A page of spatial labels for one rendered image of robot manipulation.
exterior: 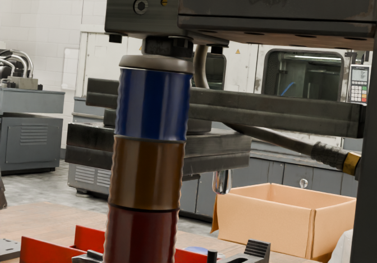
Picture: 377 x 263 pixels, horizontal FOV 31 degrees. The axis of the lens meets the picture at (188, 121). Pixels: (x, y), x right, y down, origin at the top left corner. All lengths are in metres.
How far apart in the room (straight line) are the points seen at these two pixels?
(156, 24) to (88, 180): 6.06
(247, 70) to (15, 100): 2.95
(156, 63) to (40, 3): 9.73
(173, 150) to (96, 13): 8.97
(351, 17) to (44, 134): 7.51
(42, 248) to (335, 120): 0.52
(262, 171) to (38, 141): 3.19
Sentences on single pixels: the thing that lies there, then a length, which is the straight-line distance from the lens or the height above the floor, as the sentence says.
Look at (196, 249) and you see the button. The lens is 1.05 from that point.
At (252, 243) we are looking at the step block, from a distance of 0.91.
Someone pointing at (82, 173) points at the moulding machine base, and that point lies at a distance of 6.69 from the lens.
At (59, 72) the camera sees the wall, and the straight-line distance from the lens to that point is 9.67.
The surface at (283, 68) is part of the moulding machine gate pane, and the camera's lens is 5.50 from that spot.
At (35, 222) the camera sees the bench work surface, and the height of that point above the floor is 0.90.
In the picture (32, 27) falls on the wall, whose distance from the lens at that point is 10.12.
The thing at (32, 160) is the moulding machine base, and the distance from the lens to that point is 7.90.
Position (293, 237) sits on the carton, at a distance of 2.93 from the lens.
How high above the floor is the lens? 1.18
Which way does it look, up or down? 3 degrees down
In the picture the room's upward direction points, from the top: 6 degrees clockwise
